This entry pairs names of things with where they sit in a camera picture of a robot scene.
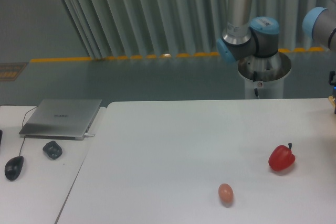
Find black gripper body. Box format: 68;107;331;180
329;71;336;93

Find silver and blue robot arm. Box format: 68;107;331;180
217;0;335;99

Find wooden basket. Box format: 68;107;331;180
328;96;336;110

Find red bell pepper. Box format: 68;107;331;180
268;143;296;172

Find brown egg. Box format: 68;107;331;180
218;184;234;204

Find white pleated curtain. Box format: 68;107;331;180
63;0;335;59

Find silver closed laptop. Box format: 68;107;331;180
19;99;102;140

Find black power adapter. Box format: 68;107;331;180
43;141;63;160

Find black computer mouse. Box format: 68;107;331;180
4;156;24;181

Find black device at left edge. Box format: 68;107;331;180
0;130;3;147

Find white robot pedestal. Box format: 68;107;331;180
238;52;291;99

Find black pedestal cable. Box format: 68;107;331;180
253;70;261;100

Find black mouse cable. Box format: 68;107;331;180
0;104;39;157

